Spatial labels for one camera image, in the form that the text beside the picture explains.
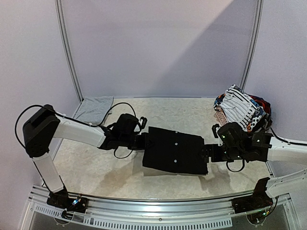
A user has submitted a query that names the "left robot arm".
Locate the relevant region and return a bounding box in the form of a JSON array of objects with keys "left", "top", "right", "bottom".
[{"left": 23, "top": 104, "right": 147, "bottom": 208}]

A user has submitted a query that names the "left aluminium corner post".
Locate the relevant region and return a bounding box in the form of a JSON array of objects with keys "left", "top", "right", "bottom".
[{"left": 55, "top": 0, "right": 84, "bottom": 102}]

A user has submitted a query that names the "aluminium front rail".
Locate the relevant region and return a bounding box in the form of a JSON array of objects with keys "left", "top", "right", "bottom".
[{"left": 21, "top": 185, "right": 299, "bottom": 230}]

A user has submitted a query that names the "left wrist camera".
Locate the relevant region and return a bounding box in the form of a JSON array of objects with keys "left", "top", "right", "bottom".
[{"left": 112, "top": 114, "right": 148, "bottom": 137}]

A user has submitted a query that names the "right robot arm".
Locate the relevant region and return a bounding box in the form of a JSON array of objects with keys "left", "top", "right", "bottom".
[{"left": 204, "top": 133, "right": 307, "bottom": 209}]

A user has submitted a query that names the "black shirt with buttons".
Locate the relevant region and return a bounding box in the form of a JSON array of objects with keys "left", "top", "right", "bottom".
[{"left": 142, "top": 126, "right": 209, "bottom": 175}]

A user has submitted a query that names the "grey tank top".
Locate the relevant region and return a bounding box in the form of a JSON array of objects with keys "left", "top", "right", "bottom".
[{"left": 74, "top": 96, "right": 114, "bottom": 125}]

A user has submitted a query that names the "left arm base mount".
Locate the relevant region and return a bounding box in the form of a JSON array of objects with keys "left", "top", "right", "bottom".
[{"left": 47, "top": 191, "right": 89, "bottom": 213}]

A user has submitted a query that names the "colourful patterned garment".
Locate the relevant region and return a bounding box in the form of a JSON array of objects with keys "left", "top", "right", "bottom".
[{"left": 213, "top": 92, "right": 269, "bottom": 133}]

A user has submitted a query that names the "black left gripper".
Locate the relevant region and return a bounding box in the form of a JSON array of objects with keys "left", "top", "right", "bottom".
[{"left": 120, "top": 132, "right": 154, "bottom": 150}]

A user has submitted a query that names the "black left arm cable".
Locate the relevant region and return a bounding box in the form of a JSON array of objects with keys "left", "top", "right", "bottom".
[{"left": 14, "top": 102, "right": 144, "bottom": 159}]

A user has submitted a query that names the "white striped garment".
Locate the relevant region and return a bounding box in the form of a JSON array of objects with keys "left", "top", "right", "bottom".
[{"left": 219, "top": 85, "right": 264, "bottom": 131}]

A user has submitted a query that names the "right aluminium corner post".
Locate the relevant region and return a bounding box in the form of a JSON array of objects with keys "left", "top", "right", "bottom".
[{"left": 239, "top": 0, "right": 263, "bottom": 90}]

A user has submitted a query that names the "pink perforated laundry basket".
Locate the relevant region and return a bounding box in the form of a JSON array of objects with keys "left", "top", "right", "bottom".
[{"left": 215, "top": 111, "right": 228, "bottom": 126}]

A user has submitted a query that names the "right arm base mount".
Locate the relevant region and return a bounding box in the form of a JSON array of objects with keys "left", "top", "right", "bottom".
[{"left": 230, "top": 195, "right": 279, "bottom": 215}]

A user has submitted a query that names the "aluminium corner post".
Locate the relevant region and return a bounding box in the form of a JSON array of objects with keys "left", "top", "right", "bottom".
[
  {"left": 239, "top": 0, "right": 263, "bottom": 90},
  {"left": 55, "top": 0, "right": 84, "bottom": 102}
]

